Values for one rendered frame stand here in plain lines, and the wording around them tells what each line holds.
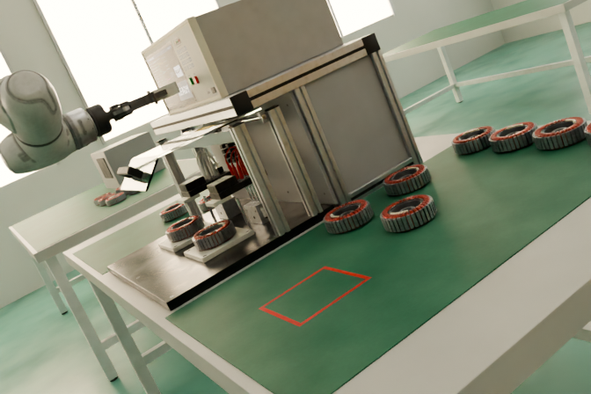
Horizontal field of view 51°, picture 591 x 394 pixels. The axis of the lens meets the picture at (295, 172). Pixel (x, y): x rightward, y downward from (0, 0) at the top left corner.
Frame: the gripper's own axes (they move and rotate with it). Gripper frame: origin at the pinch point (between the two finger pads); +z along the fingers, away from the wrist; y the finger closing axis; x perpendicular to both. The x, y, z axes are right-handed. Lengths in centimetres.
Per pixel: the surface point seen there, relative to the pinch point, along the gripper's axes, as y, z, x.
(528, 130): 55, 57, -40
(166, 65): -12.8, 7.7, 6.6
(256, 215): 5.4, 6.8, -38.8
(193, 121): -3.8, 4.8, -10.0
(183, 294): 23, -23, -42
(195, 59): 8.8, 7.8, 4.4
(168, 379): -122, -16, -118
